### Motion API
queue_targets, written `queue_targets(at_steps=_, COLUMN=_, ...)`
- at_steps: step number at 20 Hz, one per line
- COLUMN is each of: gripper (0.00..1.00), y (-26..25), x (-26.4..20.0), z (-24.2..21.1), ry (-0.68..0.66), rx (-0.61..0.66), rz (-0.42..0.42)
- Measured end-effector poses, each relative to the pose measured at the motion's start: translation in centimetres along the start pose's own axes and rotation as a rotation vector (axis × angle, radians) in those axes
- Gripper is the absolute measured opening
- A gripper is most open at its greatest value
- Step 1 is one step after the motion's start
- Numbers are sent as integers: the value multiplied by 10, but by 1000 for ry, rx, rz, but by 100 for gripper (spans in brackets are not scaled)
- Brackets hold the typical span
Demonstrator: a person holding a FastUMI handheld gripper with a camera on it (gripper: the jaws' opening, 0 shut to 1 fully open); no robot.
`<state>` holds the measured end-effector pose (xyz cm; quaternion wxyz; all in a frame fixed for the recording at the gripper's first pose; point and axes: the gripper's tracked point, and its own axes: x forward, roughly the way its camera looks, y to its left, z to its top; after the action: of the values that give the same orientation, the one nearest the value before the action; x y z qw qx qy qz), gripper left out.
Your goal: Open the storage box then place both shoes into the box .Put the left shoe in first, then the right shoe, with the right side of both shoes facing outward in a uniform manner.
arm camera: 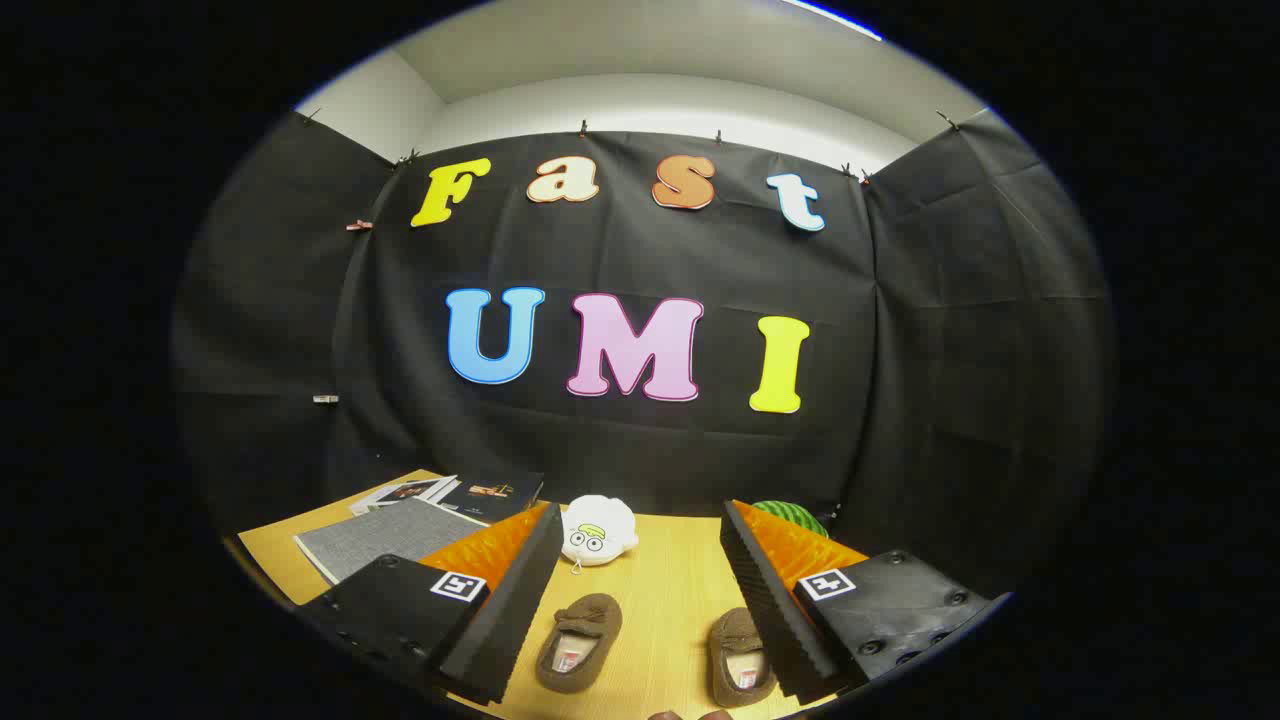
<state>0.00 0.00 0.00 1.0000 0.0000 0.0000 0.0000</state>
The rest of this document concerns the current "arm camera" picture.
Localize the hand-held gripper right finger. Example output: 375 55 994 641
720 499 1013 705

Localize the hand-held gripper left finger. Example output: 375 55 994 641
298 502 565 706

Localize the brown fuzzy slipper shoe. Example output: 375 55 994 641
535 593 623 695
708 607 779 709

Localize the grey fabric storage box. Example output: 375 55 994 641
293 497 493 588

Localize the watermelon slice plush toy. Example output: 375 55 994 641
750 500 831 541

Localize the white plush toy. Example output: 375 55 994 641
560 494 639 576

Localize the dark hardcover book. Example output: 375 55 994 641
437 472 546 526

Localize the white book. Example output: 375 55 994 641
348 475 459 516

